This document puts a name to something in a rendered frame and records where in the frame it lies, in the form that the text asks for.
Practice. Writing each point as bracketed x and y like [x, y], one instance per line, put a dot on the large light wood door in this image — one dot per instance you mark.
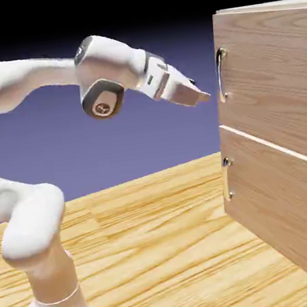
[273, 84]

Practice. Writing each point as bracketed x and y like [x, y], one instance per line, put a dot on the small light wood door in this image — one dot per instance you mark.
[285, 212]

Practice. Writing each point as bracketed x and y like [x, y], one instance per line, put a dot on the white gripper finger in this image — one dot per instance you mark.
[203, 96]

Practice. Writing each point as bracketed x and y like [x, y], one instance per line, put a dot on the light wood cabinet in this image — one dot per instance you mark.
[276, 125]

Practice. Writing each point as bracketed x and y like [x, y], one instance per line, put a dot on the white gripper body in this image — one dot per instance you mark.
[178, 88]

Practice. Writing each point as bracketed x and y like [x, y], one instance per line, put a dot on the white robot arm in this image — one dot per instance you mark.
[102, 64]

